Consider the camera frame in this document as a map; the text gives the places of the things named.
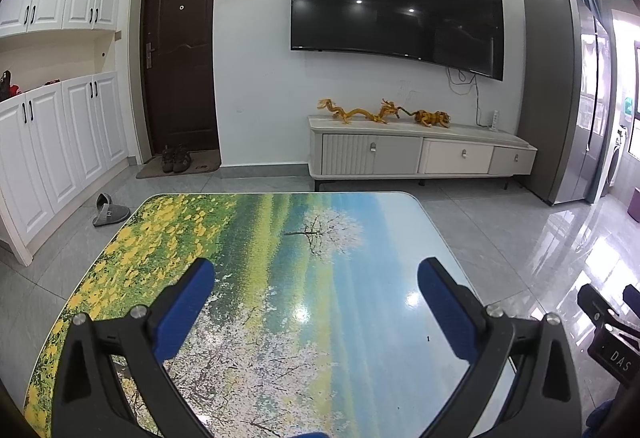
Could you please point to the small red shelf item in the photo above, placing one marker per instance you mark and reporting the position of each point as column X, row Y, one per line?
column 16, row 90

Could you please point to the white television cabinet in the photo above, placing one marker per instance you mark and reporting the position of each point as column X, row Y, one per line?
column 420, row 152

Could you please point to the black bag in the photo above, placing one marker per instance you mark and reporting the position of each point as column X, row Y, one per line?
column 5, row 85

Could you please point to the white hallway cabinet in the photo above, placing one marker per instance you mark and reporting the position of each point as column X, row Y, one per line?
column 60, row 127

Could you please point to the landscape print table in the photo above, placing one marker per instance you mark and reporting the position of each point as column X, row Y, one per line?
column 310, row 278

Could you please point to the black wall television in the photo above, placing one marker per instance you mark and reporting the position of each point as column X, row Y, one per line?
column 395, row 2

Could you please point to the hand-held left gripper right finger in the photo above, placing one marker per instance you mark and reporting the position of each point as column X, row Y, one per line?
column 447, row 313

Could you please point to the brown door mat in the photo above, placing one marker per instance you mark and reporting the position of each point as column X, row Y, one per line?
column 205, row 165

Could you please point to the grey double door fridge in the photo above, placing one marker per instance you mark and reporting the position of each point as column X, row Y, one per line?
column 555, row 102

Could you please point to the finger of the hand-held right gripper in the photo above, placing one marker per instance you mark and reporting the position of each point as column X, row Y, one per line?
column 633, row 297
column 597, row 305

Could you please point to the white power strip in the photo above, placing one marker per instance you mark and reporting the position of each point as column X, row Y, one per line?
column 494, row 120

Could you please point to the grey slipper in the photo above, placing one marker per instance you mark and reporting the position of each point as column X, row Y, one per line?
column 110, row 216
column 104, row 199

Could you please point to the purple stool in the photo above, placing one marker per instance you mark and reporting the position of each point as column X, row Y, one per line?
column 635, row 203

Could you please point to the golden tiger figurine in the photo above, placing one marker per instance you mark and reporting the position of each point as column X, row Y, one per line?
column 432, row 118

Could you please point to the green and blue wall holder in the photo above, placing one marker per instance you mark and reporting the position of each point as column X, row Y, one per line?
column 627, row 105

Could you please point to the golden dragon figurine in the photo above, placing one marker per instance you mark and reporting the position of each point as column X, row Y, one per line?
column 357, row 112

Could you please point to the white washing machine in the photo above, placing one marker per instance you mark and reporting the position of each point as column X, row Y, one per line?
column 614, row 162

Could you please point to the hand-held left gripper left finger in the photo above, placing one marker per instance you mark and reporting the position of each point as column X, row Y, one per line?
column 182, row 313

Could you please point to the red and white shelf item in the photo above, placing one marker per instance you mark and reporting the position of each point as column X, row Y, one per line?
column 53, row 81

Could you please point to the dark brown entrance door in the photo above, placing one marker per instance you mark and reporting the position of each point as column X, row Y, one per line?
column 182, row 57

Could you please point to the blue cloth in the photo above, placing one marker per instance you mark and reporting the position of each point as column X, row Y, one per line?
column 602, row 413

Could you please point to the dark outdoor shoe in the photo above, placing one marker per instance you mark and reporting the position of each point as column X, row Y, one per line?
column 182, row 157
column 167, row 159

